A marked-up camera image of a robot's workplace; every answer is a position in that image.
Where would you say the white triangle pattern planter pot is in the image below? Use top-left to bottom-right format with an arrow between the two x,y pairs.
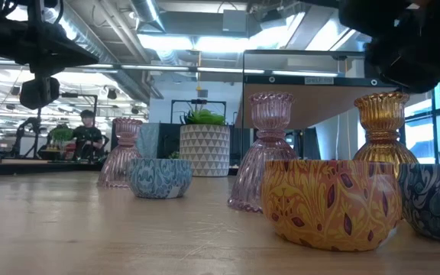
179,124 -> 231,178

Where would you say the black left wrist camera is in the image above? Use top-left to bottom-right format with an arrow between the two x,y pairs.
19,76 -> 61,110

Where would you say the black window frame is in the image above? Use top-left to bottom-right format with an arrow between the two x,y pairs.
397,82 -> 440,165

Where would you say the dark blue patterned candle bowl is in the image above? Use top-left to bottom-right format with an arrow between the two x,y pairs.
398,163 -> 440,246

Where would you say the silver spiral air duct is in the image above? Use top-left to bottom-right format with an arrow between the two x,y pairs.
130,0 -> 167,34
32,0 -> 152,104

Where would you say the black metal frame stand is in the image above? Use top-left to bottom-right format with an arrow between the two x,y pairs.
61,92 -> 99,115
170,99 -> 228,125

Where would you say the long ceiling light bar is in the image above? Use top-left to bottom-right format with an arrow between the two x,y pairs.
271,70 -> 339,77
78,63 -> 190,72
196,67 -> 266,75

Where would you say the grey ceiling box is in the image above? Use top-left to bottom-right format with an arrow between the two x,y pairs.
222,9 -> 248,34

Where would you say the green succulent plant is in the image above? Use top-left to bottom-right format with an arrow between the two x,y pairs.
181,108 -> 227,126

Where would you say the black aluminium table frame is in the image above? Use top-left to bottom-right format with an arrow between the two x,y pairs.
0,159 -> 105,177

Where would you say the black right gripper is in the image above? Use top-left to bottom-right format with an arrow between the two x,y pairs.
338,0 -> 440,95

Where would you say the person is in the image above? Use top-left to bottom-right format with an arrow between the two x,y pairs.
70,109 -> 105,161

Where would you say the light blue patterned candle bowl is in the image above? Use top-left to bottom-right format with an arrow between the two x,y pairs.
127,158 -> 194,199

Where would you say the pink ribbed glass candlestick holder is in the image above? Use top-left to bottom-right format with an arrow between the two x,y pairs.
96,117 -> 144,189
227,91 -> 299,214

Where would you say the amber ribbed glass candlestick holder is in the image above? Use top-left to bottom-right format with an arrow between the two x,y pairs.
352,91 -> 419,179

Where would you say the grey curtain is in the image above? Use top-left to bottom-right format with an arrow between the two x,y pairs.
137,122 -> 160,160

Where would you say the orange yellow patterned candle bowl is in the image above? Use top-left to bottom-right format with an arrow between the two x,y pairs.
260,159 -> 403,252

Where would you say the white shelf label sticker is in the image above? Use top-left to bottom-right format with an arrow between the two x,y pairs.
304,76 -> 335,86

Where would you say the wooden shelf with black frame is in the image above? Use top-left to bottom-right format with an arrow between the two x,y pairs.
235,49 -> 410,173

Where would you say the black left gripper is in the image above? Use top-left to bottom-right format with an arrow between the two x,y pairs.
0,21 -> 99,77

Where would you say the black partition panel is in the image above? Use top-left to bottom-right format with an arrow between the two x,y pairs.
111,121 -> 183,165

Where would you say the background green potted plant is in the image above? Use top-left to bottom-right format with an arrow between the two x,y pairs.
47,125 -> 74,150

